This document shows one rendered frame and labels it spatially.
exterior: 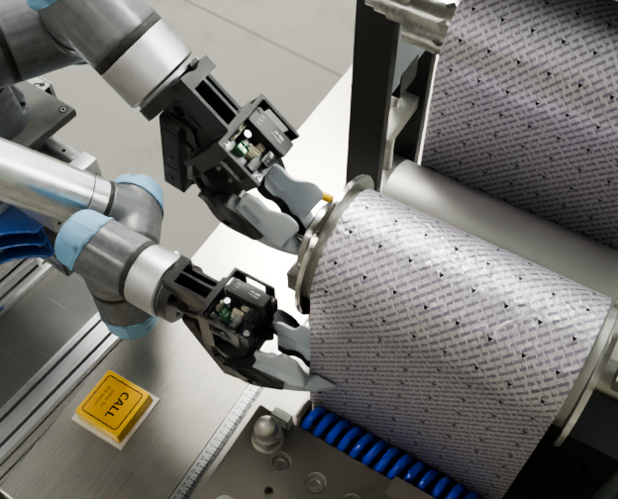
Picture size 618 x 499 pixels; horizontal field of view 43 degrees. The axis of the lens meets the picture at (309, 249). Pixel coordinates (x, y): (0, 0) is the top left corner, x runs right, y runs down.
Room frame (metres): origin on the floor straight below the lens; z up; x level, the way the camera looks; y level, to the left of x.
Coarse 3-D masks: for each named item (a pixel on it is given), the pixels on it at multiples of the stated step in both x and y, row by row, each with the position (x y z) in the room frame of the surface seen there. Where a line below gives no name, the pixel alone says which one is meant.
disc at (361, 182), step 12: (360, 180) 0.46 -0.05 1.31; (372, 180) 0.49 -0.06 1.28; (348, 192) 0.44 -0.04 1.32; (336, 204) 0.42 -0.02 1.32; (324, 216) 0.41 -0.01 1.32; (324, 228) 0.41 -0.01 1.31; (312, 240) 0.39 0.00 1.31; (312, 252) 0.39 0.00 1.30; (312, 264) 0.39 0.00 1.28; (300, 276) 0.37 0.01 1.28; (300, 288) 0.37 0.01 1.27; (300, 300) 0.37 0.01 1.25; (300, 312) 0.37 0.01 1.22
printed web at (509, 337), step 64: (512, 0) 0.60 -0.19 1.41; (576, 0) 0.59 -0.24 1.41; (448, 64) 0.57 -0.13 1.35; (512, 64) 0.55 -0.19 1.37; (576, 64) 0.53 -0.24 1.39; (448, 128) 0.57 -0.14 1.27; (512, 128) 0.53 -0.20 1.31; (576, 128) 0.50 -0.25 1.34; (512, 192) 0.52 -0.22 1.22; (576, 192) 0.49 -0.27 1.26; (384, 256) 0.38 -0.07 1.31; (448, 256) 0.37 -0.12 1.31; (512, 256) 0.38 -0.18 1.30; (320, 320) 0.37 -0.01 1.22; (384, 320) 0.34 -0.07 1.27; (448, 320) 0.32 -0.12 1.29; (512, 320) 0.32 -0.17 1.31; (576, 320) 0.31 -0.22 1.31; (448, 384) 0.30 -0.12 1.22; (512, 384) 0.28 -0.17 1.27
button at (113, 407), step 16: (112, 384) 0.44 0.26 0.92; (128, 384) 0.44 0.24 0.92; (96, 400) 0.42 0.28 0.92; (112, 400) 0.42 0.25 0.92; (128, 400) 0.42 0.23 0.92; (144, 400) 0.42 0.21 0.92; (80, 416) 0.40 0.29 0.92; (96, 416) 0.39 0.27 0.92; (112, 416) 0.39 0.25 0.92; (128, 416) 0.39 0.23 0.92; (112, 432) 0.37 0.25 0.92; (128, 432) 0.38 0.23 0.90
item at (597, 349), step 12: (360, 192) 0.46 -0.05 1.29; (348, 204) 0.44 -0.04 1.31; (336, 216) 0.42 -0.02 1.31; (324, 240) 0.40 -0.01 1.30; (312, 276) 0.38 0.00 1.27; (612, 312) 0.33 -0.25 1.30; (612, 324) 0.31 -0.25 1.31; (600, 336) 0.30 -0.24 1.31; (600, 348) 0.29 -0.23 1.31; (588, 360) 0.28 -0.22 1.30; (588, 372) 0.27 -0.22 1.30; (576, 384) 0.27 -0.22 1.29; (576, 396) 0.26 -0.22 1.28; (564, 408) 0.26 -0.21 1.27; (564, 420) 0.25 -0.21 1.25
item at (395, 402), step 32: (320, 352) 0.37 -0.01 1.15; (352, 352) 0.35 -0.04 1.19; (352, 384) 0.35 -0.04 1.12; (384, 384) 0.33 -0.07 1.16; (416, 384) 0.31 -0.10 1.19; (352, 416) 0.34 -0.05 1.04; (384, 416) 0.33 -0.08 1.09; (416, 416) 0.31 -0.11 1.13; (448, 416) 0.29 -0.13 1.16; (480, 416) 0.28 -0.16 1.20; (416, 448) 0.30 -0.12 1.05; (448, 448) 0.29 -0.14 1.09; (480, 448) 0.27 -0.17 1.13; (512, 448) 0.26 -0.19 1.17; (480, 480) 0.27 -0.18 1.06; (512, 480) 0.25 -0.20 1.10
